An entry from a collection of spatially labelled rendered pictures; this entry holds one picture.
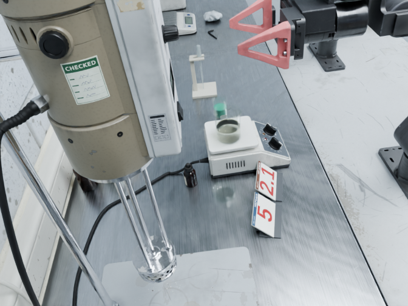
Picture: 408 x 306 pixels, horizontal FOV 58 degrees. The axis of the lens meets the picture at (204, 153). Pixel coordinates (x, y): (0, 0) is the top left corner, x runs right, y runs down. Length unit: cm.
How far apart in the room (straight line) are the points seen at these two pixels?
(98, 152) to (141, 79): 9
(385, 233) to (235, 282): 33
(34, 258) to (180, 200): 33
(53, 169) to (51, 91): 58
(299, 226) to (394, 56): 81
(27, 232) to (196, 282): 35
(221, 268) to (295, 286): 14
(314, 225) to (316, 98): 48
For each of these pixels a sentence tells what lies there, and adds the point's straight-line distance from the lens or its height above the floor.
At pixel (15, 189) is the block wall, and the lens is 85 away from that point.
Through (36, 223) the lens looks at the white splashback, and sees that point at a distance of 82.
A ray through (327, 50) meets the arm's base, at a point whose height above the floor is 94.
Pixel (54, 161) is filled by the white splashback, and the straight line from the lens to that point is 94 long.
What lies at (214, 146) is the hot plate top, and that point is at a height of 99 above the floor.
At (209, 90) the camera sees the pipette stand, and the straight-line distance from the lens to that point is 122.
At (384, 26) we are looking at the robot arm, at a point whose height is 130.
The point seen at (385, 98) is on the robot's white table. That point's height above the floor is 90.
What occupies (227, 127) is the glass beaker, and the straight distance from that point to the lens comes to 83.
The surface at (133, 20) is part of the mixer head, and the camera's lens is 31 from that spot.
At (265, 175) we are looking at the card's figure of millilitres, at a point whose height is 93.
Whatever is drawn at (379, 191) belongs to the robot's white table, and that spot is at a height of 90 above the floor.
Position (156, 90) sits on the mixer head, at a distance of 34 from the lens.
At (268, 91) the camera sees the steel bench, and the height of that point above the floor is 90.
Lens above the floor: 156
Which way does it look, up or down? 42 degrees down
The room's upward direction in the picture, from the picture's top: 8 degrees counter-clockwise
